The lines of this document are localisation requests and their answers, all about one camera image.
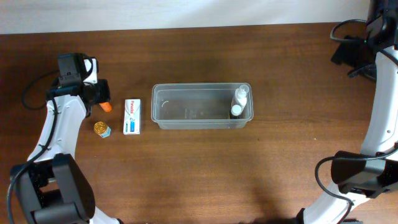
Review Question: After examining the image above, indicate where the orange effervescent tablet tube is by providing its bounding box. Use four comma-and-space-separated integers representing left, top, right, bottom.
99, 102, 112, 113

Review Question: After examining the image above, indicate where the gold lid small jar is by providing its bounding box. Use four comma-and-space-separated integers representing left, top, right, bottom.
93, 121, 111, 138

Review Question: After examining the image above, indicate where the dark bottle white cap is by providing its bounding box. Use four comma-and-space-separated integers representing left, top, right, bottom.
229, 105, 243, 119

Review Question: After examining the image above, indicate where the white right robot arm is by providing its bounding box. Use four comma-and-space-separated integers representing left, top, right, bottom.
290, 0, 397, 223

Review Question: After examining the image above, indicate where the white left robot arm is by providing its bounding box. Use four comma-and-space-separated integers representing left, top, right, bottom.
6, 53, 122, 224

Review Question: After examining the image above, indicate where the clear plastic container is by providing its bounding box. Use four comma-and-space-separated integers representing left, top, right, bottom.
151, 83, 254, 129

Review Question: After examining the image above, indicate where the white Panadol box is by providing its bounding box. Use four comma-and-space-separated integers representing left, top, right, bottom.
123, 99, 141, 135

